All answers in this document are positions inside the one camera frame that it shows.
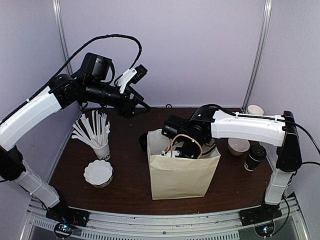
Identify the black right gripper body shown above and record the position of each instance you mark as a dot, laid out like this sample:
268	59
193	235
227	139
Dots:
191	147

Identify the bundle of white wrapped straws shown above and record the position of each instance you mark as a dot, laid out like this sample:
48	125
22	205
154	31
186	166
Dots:
93	130

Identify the stack of paper cups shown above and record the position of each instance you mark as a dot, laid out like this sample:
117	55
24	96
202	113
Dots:
254	110

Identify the stack of black cup lids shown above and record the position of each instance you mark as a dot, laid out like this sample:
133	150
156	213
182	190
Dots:
143	141

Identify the black plastic cup lid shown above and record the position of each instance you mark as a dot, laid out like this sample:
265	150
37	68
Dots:
257	152

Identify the cream paper bag with handles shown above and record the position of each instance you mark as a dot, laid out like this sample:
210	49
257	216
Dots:
177	177

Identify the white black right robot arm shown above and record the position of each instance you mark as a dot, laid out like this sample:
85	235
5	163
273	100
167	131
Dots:
212	121

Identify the left aluminium frame post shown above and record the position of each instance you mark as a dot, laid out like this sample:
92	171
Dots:
60	27

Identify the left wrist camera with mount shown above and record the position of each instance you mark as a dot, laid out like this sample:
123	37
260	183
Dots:
131	76

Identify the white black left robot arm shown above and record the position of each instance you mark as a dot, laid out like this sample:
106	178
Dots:
85	85

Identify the aluminium frame post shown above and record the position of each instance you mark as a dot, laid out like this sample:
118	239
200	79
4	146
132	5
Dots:
60	27
262	40

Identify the single black paper cup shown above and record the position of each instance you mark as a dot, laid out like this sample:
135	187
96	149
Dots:
251	162

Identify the right aluminium frame post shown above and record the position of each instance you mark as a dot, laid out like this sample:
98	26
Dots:
262	40

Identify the white round ceramic bowl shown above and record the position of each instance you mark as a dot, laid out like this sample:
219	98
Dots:
238	147

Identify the aluminium front rail base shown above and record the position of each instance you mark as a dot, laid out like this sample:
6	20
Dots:
223	225

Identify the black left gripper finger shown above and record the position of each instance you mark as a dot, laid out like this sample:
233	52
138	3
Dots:
135	93
141	107

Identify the paper cup holding straws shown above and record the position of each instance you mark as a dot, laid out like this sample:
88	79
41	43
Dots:
103	152

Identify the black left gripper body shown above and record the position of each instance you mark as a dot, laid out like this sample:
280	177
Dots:
121	108

